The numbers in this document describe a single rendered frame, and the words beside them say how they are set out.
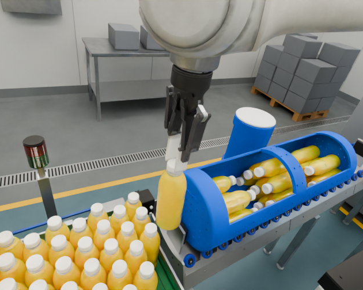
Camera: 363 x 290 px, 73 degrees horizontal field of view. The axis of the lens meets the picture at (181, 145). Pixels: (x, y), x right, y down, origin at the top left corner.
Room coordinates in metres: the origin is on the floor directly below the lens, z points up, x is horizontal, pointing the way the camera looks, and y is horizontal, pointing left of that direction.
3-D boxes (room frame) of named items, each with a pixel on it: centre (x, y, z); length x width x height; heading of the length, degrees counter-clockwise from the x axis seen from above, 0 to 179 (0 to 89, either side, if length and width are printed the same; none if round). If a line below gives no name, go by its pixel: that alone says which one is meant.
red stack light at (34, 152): (0.63, 0.48, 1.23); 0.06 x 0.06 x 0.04
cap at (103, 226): (0.46, 0.20, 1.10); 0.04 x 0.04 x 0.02
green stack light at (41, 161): (0.63, 0.48, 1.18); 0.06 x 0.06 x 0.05
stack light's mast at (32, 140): (0.63, 0.48, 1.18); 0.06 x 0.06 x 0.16
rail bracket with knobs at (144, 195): (0.70, 0.12, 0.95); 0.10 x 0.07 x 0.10; 36
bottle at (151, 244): (0.48, 0.05, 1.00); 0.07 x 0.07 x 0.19
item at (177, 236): (0.56, -0.04, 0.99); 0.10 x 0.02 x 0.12; 36
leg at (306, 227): (1.13, -0.93, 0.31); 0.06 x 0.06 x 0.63; 36
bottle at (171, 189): (0.45, 0.00, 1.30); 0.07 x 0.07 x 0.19
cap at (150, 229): (0.48, 0.05, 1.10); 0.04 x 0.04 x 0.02
